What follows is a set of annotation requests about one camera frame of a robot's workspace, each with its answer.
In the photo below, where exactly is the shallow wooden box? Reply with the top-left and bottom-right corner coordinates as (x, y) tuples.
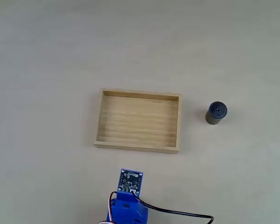
(93, 87), (182, 155)

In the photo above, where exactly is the red white black servo wire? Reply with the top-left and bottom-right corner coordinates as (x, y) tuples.
(97, 191), (119, 224)

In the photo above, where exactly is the black camera cable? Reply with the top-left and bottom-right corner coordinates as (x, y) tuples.
(131, 190), (215, 224)

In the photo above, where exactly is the blue camera circuit board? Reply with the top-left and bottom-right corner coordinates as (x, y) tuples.
(117, 168), (145, 196)

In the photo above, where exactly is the black cylinder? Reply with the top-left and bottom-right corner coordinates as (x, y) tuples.
(205, 101), (228, 126)

